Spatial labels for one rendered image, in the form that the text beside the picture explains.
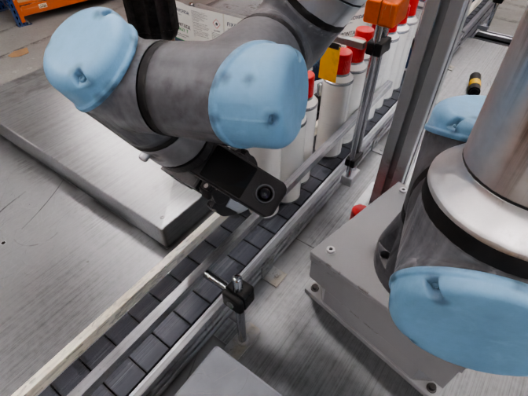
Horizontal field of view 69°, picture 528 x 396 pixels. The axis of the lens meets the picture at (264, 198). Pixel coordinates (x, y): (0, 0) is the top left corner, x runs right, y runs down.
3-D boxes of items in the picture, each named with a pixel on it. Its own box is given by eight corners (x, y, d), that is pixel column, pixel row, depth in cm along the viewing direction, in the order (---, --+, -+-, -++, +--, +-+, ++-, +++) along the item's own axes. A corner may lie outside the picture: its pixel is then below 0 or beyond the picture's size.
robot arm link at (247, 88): (323, 12, 30) (203, 13, 34) (269, 66, 22) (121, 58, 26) (324, 106, 35) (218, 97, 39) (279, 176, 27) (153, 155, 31)
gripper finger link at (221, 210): (239, 190, 56) (214, 167, 48) (248, 196, 55) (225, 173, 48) (222, 218, 55) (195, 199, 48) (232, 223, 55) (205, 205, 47)
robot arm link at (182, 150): (206, 98, 37) (159, 170, 36) (225, 122, 41) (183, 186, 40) (152, 75, 40) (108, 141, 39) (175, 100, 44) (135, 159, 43)
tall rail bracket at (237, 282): (218, 310, 57) (207, 243, 46) (257, 339, 54) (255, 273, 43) (203, 327, 56) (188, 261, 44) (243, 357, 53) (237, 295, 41)
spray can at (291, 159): (284, 180, 70) (290, 77, 56) (306, 195, 68) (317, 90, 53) (264, 194, 68) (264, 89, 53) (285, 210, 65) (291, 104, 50)
